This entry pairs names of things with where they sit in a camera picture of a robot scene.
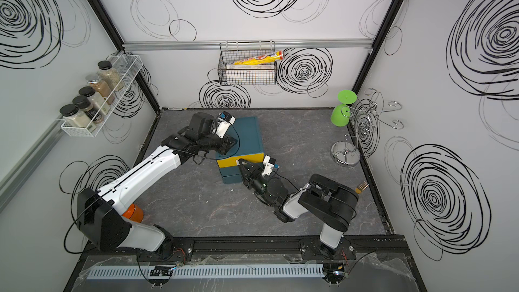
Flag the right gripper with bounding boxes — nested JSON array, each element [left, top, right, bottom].
[[241, 158, 277, 209]]

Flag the yellow top drawer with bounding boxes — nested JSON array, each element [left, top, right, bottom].
[[216, 152, 264, 168]]

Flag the teal drawer cabinet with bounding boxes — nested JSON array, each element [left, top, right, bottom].
[[215, 115, 265, 185]]

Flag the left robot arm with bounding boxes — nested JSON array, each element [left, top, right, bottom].
[[73, 112, 238, 260]]

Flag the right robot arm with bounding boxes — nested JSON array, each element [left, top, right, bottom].
[[238, 156, 360, 260]]

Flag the teal middle drawer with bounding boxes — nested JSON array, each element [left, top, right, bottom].
[[219, 166, 241, 177]]

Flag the white box in basket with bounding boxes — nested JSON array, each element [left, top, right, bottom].
[[221, 64, 277, 85]]

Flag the orange mug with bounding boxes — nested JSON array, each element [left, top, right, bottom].
[[122, 204, 144, 223]]

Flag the green plastic wine glass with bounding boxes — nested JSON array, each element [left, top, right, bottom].
[[331, 90, 357, 127]]

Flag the yellow snack tube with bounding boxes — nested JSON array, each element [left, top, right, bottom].
[[232, 51, 284, 66]]

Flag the white clear spice shelf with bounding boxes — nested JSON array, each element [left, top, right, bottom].
[[60, 54, 146, 145]]

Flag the spice jar light contents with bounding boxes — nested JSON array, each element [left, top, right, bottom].
[[97, 60, 124, 91]]

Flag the spice jar brown contents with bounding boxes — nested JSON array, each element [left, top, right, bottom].
[[85, 73, 115, 105]]

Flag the chrome glass holder stand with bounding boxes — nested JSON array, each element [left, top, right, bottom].
[[331, 88, 404, 167]]

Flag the spice jar beige contents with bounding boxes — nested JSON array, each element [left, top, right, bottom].
[[78, 87, 110, 116]]

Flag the spice jar dark contents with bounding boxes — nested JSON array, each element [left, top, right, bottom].
[[72, 95, 104, 124]]

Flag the spice jar white contents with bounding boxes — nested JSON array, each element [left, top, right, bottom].
[[59, 104, 91, 128]]

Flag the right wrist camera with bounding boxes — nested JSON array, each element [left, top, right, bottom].
[[262, 155, 279, 177]]

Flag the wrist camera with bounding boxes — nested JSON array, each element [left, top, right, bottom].
[[214, 112, 236, 139], [262, 155, 279, 177]]

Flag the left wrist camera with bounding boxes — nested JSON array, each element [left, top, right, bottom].
[[214, 112, 236, 139]]

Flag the black wire wall basket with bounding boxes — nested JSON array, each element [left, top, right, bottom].
[[217, 41, 277, 85]]

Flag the white slotted cable duct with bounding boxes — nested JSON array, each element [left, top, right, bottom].
[[86, 264, 324, 281]]

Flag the aluminium wall rail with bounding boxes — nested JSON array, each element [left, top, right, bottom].
[[122, 39, 374, 51]]

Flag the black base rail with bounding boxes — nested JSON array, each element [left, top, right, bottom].
[[79, 235, 410, 264]]

